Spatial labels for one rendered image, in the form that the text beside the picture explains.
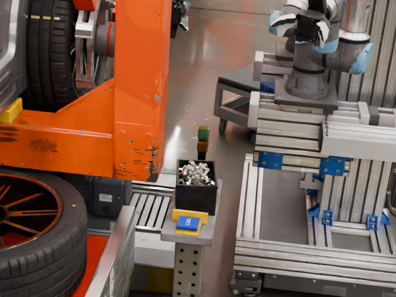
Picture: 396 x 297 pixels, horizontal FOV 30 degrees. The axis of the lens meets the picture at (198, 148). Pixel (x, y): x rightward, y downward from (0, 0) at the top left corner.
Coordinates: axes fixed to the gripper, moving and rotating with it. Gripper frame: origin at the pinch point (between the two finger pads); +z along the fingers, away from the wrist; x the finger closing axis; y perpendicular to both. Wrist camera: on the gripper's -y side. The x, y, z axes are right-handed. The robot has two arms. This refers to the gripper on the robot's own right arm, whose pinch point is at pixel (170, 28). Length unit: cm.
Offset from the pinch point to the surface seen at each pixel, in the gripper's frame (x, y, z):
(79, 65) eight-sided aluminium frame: -24, -1, 55
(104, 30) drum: -21.2, 5.3, 32.0
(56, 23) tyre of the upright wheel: -33, 14, 57
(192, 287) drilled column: 35, -60, 92
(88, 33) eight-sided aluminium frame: -22, 11, 54
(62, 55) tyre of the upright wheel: -29, 4, 60
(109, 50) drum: -17.7, -1.6, 34.0
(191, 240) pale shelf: 32, -31, 104
